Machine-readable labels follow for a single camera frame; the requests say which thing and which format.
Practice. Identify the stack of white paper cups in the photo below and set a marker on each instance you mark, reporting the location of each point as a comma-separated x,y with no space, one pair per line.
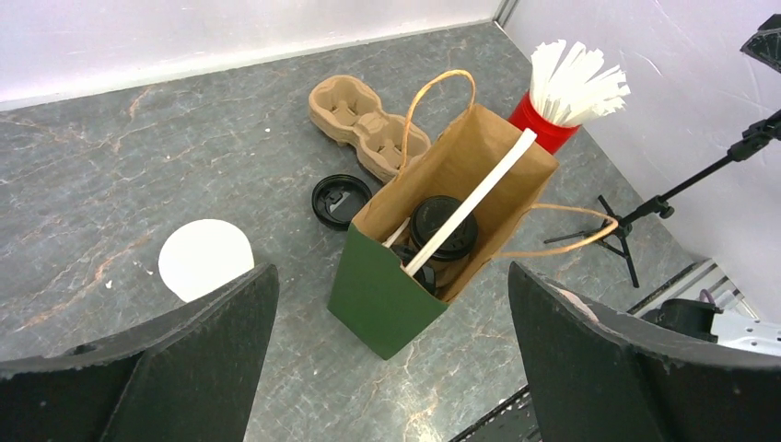
202,256

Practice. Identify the black microphone stand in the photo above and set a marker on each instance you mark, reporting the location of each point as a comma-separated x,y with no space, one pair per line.
756,137

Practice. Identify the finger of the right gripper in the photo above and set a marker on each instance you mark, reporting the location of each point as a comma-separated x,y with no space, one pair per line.
764,44

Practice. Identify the green paper bag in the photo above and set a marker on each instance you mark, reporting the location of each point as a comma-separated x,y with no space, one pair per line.
371,293

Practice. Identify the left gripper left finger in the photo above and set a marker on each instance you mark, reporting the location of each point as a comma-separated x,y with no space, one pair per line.
188,375

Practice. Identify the single white straw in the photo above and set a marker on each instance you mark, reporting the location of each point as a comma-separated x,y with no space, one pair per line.
399,230

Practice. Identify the stack of black lids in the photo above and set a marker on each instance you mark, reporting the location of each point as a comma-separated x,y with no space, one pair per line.
336,199

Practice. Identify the red cup holder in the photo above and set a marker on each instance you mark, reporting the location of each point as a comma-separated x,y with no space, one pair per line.
550,137

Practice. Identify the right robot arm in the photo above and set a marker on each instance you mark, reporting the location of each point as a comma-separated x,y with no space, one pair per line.
702,318

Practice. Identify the single black lid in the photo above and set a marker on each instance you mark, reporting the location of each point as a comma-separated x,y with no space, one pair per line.
427,219

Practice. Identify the stack of cardboard cup carriers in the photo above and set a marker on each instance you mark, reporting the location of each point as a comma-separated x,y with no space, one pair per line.
350,113

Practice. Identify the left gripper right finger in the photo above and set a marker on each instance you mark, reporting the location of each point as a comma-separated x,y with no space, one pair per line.
599,374

